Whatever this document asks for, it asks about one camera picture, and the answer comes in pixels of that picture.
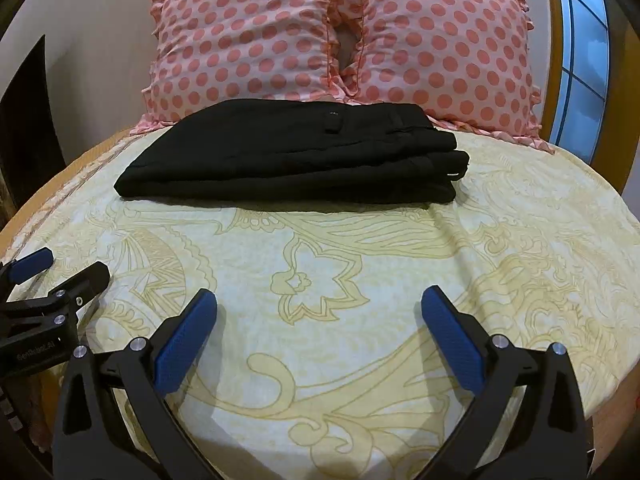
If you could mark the bed with yellow floral sheet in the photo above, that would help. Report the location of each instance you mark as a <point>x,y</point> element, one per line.
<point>350,360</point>

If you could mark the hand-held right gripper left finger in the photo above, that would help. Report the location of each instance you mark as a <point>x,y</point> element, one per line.
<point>182,340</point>

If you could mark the black pants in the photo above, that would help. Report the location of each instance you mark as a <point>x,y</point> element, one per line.
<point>280,160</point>

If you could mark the pink polka dot pillow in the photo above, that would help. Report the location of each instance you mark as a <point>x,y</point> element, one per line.
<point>440,50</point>
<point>240,35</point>

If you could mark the blue glass window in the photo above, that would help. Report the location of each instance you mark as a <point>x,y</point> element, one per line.
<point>585,60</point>

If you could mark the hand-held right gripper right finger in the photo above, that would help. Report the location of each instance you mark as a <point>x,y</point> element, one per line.
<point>452,340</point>

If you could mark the dark wooden panel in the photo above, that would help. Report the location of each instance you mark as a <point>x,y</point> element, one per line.
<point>30,125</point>

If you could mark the wooden window frame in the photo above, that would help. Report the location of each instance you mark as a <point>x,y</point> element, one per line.
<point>550,85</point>

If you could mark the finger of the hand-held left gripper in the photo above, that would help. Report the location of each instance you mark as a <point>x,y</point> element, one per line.
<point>87,282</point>
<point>32,265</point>

